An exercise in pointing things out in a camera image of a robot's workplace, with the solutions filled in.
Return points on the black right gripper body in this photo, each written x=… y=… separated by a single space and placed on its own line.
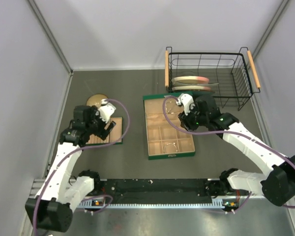
x=187 y=120

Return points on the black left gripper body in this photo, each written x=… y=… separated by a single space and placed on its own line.
x=102 y=129

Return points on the green jewelry box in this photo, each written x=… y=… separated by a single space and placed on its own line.
x=163 y=140

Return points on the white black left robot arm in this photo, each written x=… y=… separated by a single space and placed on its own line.
x=53 y=205

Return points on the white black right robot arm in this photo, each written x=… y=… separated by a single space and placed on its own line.
x=276 y=181

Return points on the green jewelry tray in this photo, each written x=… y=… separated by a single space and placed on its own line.
x=114 y=135

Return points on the dark green plate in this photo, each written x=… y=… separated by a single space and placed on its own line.
x=199 y=92

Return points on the tan ceramic bowl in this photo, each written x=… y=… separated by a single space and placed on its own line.
x=95 y=100

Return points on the cream pink plate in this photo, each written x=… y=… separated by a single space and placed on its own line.
x=179 y=88
x=190 y=80

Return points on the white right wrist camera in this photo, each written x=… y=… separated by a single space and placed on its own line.
x=186 y=101

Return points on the black wire dish rack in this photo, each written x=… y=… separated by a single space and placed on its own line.
x=232 y=76

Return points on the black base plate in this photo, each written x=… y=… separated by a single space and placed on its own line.
x=162 y=191

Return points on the grey slotted cable duct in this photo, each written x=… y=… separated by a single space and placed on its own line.
x=215 y=203

